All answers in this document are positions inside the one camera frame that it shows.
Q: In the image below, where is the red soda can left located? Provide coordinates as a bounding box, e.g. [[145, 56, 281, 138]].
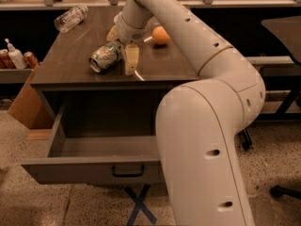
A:
[[0, 49, 15, 69]]

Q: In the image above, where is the grey side shelf left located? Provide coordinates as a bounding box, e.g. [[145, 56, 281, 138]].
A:
[[0, 69, 32, 84]]

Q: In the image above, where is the clear plastic water bottle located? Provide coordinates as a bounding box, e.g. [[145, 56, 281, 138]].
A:
[[54, 5, 88, 33]]

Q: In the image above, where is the white pump dispenser bottle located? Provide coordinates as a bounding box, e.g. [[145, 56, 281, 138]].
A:
[[5, 39, 27, 69]]

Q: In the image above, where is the black chair base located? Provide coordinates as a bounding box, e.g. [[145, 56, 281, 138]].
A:
[[269, 186, 301, 200]]

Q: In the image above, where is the grey cabinet with top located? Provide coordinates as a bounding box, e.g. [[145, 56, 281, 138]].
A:
[[31, 7, 198, 137]]

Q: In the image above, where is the cardboard box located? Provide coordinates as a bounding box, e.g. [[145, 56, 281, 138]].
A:
[[8, 67, 54, 140]]

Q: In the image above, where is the orange fruit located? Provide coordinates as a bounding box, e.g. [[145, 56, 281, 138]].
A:
[[151, 26, 170, 45]]

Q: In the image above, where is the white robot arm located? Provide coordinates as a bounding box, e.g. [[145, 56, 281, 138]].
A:
[[114, 0, 265, 226]]

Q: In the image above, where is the open grey top drawer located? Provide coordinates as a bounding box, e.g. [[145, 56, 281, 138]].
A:
[[21, 102, 165, 186]]

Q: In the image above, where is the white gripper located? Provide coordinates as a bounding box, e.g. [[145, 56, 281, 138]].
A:
[[106, 11, 148, 75]]

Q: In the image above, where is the green 7up soda can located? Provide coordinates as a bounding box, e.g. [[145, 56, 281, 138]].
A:
[[88, 40, 123, 73]]

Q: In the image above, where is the red soda can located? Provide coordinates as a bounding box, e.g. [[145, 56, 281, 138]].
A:
[[0, 49, 15, 69], [24, 52, 40, 68]]

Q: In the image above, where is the red soda can right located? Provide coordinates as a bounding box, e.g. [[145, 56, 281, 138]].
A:
[[24, 52, 40, 68]]

